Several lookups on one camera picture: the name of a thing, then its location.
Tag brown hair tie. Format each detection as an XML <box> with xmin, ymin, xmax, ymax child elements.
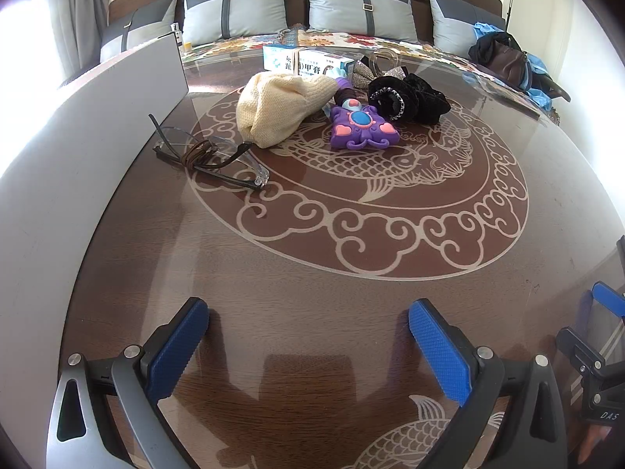
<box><xmin>180</xmin><ymin>139</ymin><xmax>220</xmax><ymax>171</ymax></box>

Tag brown upholstered headboard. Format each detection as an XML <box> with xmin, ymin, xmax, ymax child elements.
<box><xmin>107</xmin><ymin>0</ymin><xmax>505</xmax><ymax>42</ymax></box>

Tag blue and white carton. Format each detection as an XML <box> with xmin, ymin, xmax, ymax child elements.
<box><xmin>262</xmin><ymin>45</ymin><xmax>355</xmax><ymax>78</ymax></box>

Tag person's right hand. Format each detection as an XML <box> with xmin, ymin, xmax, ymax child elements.
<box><xmin>579</xmin><ymin>422</ymin><xmax>617</xmax><ymax>466</ymax></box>

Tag brown patterned wooden desktop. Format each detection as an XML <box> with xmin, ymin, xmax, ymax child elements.
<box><xmin>29</xmin><ymin>49</ymin><xmax>625</xmax><ymax>469</ymax></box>

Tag floral blanket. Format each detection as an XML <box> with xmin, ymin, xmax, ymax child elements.
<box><xmin>180</xmin><ymin>24</ymin><xmax>560</xmax><ymax>120</ymax></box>

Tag black beaded scrunchie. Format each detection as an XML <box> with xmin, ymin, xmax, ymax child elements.
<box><xmin>367</xmin><ymin>81</ymin><xmax>421</xmax><ymax>123</ymax></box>

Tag grey two-tone cushion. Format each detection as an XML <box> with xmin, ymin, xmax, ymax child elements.
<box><xmin>427</xmin><ymin>0</ymin><xmax>506</xmax><ymax>57</ymax></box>
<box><xmin>100</xmin><ymin>0</ymin><xmax>181</xmax><ymax>62</ymax></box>
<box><xmin>299</xmin><ymin>0</ymin><xmax>420</xmax><ymax>44</ymax></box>
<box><xmin>183</xmin><ymin>0</ymin><xmax>292</xmax><ymax>50</ymax></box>

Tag white bin wall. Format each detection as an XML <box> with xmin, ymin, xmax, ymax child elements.
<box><xmin>0</xmin><ymin>33</ymin><xmax>189</xmax><ymax>367</ymax></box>

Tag small clear pump bottle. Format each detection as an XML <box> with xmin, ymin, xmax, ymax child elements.
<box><xmin>169</xmin><ymin>23</ymin><xmax>189</xmax><ymax>54</ymax></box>

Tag grey curtain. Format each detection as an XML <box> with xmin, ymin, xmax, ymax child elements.
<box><xmin>46</xmin><ymin>0</ymin><xmax>111</xmax><ymax>79</ymax></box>

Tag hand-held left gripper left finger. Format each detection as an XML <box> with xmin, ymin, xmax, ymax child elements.
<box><xmin>46</xmin><ymin>297</ymin><xmax>211</xmax><ymax>469</ymax></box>

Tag bags on sofa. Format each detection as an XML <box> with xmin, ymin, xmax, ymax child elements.
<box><xmin>471</xmin><ymin>22</ymin><xmax>555</xmax><ymax>111</ymax></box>

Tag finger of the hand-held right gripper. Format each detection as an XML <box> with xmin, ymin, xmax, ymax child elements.
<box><xmin>591</xmin><ymin>281</ymin><xmax>625</xmax><ymax>319</ymax></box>
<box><xmin>557</xmin><ymin>326</ymin><xmax>609</xmax><ymax>382</ymax></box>

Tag cream knit hat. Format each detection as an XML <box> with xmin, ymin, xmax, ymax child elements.
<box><xmin>236</xmin><ymin>72</ymin><xmax>343</xmax><ymax>149</ymax></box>

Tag rhinestone bow hair clip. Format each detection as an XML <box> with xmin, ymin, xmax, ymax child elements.
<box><xmin>352</xmin><ymin>50</ymin><xmax>410</xmax><ymax>91</ymax></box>

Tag clear safety glasses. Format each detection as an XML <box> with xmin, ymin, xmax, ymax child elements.
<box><xmin>149</xmin><ymin>114</ymin><xmax>271</xmax><ymax>190</ymax></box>

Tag purple plastic toy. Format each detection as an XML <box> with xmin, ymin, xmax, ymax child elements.
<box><xmin>322</xmin><ymin>75</ymin><xmax>402</xmax><ymax>151</ymax></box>

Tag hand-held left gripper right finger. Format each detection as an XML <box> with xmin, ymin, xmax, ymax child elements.
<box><xmin>407</xmin><ymin>299</ymin><xmax>570</xmax><ymax>469</ymax></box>

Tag black velvet scrunchie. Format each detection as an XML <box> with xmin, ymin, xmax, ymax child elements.
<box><xmin>405</xmin><ymin>73</ymin><xmax>452</xmax><ymax>124</ymax></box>

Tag brown handbag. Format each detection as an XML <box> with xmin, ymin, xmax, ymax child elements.
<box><xmin>469</xmin><ymin>32</ymin><xmax>530</xmax><ymax>90</ymax></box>

